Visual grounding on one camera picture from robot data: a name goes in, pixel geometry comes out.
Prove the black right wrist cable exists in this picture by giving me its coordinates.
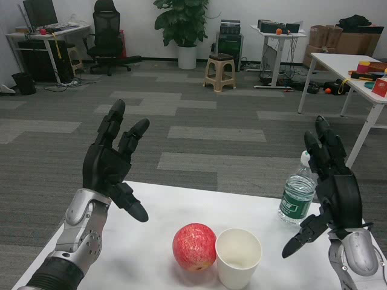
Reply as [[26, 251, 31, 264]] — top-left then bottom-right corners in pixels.
[[341, 222, 374, 233]]

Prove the green label water bottle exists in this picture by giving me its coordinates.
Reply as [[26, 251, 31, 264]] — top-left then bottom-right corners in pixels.
[[278, 150, 317, 226]]

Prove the low cardboard box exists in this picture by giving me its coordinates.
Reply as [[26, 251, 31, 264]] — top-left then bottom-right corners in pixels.
[[303, 44, 329, 71]]

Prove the black computer case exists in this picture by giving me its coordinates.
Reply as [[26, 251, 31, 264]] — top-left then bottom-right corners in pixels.
[[215, 33, 244, 73]]

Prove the yellow hanging strap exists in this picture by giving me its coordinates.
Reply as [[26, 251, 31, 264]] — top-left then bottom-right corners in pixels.
[[51, 32, 63, 60]]

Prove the black and yellow tool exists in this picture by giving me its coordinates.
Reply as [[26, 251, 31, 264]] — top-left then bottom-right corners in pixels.
[[350, 71, 377, 81]]

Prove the red board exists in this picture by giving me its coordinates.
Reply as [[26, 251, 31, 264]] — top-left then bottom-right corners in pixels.
[[119, 29, 127, 59]]

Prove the open cardboard box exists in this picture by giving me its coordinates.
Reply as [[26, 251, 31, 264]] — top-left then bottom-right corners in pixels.
[[310, 24, 343, 49]]

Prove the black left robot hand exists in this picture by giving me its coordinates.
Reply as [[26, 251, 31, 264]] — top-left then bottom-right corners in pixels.
[[82, 98, 151, 224]]

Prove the red apple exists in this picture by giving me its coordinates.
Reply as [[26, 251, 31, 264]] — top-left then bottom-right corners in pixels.
[[172, 222, 218, 271]]

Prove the black cabinet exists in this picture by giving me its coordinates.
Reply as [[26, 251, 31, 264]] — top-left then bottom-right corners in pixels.
[[17, 39, 75, 84]]

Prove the green plant in white pot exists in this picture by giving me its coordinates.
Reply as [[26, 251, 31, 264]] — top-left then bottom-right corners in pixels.
[[152, 0, 210, 69]]

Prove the white work table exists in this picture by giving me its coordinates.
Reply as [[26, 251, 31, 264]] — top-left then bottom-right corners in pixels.
[[298, 53, 387, 169]]

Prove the white paper cup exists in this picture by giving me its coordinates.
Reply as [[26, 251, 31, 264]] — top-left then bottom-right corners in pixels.
[[215, 228, 262, 289]]

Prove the black equipment stack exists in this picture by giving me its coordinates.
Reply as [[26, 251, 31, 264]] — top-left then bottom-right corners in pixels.
[[220, 19, 241, 36]]

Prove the beige plastic stool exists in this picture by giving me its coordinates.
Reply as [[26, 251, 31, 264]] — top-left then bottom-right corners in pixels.
[[203, 53, 236, 93]]

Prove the large cardboard box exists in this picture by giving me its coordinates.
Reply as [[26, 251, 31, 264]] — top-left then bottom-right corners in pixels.
[[335, 25, 385, 58]]

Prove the black computer monitor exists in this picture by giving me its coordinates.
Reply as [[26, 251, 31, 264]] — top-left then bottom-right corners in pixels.
[[22, 0, 59, 33]]

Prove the black bag on boxes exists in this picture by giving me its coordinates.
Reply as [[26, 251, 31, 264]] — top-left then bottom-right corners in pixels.
[[337, 14, 373, 28]]

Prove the red tissue box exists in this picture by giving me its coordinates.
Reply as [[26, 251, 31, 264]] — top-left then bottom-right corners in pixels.
[[371, 77, 387, 98]]

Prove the white standing desk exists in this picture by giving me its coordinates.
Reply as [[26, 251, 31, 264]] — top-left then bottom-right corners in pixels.
[[250, 24, 308, 89]]

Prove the black mesh office chair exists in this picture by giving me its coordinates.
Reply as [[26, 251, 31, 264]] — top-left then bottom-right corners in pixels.
[[83, 0, 142, 77]]

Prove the black bag with yellow strap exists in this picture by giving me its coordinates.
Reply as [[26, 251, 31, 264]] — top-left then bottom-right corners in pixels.
[[323, 79, 351, 97]]

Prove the beige stool with black seat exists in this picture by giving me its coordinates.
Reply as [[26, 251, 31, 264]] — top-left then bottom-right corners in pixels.
[[67, 43, 85, 73]]

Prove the white office desk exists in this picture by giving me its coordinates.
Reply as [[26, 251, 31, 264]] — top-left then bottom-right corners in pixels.
[[5, 24, 91, 84]]

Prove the floor cables and power strip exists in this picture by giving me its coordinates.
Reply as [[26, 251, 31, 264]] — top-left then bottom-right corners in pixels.
[[44, 77, 102, 92]]

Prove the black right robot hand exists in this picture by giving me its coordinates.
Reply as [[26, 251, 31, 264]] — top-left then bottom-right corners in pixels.
[[281, 115, 363, 259]]

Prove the black trash bin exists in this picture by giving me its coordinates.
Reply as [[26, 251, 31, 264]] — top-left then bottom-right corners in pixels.
[[11, 72, 37, 96]]

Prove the large black device box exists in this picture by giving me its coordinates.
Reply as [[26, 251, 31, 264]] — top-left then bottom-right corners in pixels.
[[257, 19, 287, 33]]

